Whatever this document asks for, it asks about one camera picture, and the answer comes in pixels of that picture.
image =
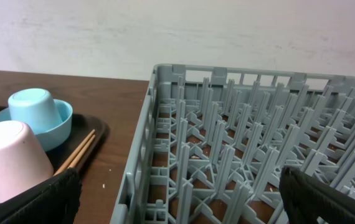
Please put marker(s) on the light blue cup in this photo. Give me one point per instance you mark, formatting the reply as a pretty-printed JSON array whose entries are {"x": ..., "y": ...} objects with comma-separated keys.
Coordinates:
[{"x": 35, "y": 107}]

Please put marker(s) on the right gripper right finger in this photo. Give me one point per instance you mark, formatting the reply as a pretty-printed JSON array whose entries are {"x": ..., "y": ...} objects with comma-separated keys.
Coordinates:
[{"x": 305, "y": 199}]

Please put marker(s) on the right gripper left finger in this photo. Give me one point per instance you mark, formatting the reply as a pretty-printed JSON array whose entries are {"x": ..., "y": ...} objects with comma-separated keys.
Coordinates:
[{"x": 55, "y": 200}]

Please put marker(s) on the pale pink cup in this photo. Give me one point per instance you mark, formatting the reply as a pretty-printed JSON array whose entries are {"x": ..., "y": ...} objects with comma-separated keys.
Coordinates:
[{"x": 23, "y": 162}]

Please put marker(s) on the light blue bowl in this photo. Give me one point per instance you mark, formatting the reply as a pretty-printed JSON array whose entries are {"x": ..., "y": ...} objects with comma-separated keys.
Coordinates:
[{"x": 53, "y": 138}]

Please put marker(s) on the grey dishwasher rack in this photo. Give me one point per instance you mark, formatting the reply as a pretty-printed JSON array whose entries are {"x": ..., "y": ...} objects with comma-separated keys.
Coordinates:
[{"x": 211, "y": 143}]

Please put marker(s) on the left wooden chopstick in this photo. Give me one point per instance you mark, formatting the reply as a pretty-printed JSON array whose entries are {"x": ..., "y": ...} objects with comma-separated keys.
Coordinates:
[{"x": 65, "y": 165}]

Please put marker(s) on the wooden chopstick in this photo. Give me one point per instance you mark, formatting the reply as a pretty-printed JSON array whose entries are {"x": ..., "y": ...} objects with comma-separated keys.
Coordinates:
[
  {"x": 81, "y": 152},
  {"x": 65, "y": 165}
]

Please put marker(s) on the right wooden chopstick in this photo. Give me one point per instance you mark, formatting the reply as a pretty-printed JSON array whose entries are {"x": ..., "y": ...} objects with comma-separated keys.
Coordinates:
[{"x": 81, "y": 152}]

